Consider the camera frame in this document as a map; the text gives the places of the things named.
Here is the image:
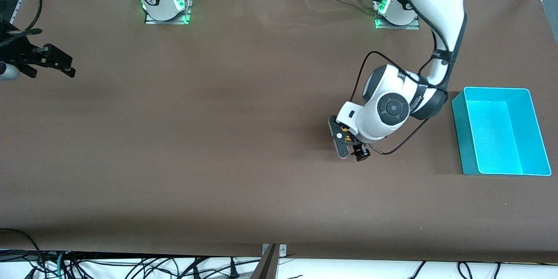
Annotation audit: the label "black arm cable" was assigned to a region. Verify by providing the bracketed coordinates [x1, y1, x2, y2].
[8, 0, 43, 39]
[350, 0, 453, 156]

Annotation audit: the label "teal plastic bin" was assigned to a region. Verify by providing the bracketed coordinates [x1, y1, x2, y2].
[451, 87, 552, 177]

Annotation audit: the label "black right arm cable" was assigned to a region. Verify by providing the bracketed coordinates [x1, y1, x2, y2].
[8, 0, 43, 39]

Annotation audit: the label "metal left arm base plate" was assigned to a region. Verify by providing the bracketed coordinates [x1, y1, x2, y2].
[374, 0, 422, 31]

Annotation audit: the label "black floor cable loops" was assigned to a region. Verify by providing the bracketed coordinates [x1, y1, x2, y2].
[405, 261, 502, 279]

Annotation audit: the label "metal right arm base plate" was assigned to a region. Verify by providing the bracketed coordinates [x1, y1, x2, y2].
[144, 0, 193, 25]

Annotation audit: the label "dark angled bar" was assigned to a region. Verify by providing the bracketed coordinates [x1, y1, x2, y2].
[250, 244, 279, 279]

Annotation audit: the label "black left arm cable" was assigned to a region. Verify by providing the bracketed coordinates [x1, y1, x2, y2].
[350, 0, 453, 156]

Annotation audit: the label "black floor cable bundle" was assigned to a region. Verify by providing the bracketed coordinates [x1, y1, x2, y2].
[0, 228, 262, 279]

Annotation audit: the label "small metal edge bracket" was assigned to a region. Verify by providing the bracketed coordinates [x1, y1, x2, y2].
[262, 244, 288, 257]

